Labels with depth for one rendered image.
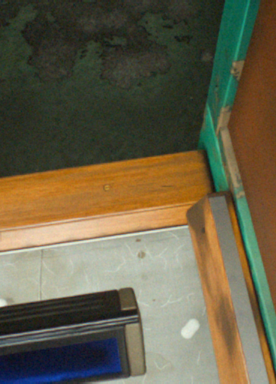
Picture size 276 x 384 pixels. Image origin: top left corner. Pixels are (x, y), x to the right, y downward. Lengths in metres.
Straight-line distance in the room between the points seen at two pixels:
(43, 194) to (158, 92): 1.07
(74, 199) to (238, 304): 0.31
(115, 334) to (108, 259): 0.41
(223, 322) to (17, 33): 1.53
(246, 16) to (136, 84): 1.30
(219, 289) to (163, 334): 0.13
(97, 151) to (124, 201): 0.92
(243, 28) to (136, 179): 0.34
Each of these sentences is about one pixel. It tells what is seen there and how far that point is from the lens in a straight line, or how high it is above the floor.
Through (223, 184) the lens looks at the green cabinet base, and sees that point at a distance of 0.86.
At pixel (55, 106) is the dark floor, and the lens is 1.92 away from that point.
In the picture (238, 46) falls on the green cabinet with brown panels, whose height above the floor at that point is 1.05.
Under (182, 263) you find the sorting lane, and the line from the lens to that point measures 0.89.
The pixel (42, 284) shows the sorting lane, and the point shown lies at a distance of 0.89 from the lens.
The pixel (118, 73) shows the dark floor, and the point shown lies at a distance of 1.97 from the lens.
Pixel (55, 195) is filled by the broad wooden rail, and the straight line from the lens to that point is 0.91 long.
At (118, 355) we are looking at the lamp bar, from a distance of 0.52.
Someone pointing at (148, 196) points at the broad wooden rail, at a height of 0.77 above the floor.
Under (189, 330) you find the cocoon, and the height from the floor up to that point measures 0.76.
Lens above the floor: 1.59
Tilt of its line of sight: 65 degrees down
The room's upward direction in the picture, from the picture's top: straight up
